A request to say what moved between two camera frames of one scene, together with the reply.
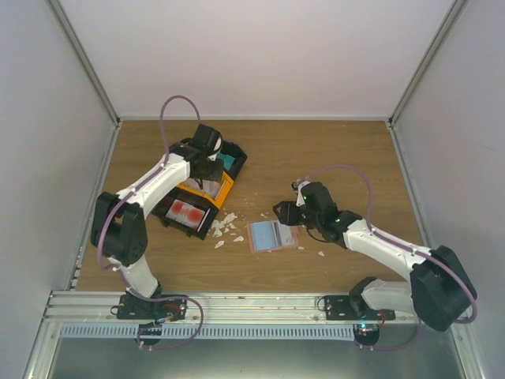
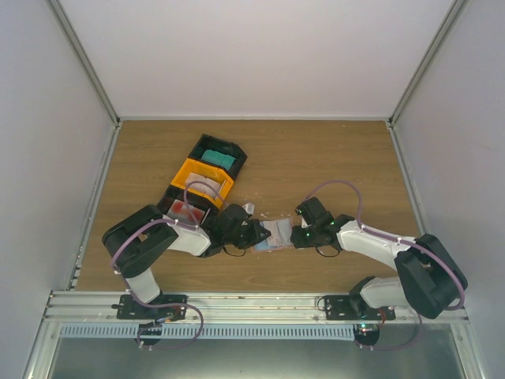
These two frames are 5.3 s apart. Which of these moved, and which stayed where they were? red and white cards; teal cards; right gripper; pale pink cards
Moved: right gripper
Stayed: teal cards; red and white cards; pale pink cards
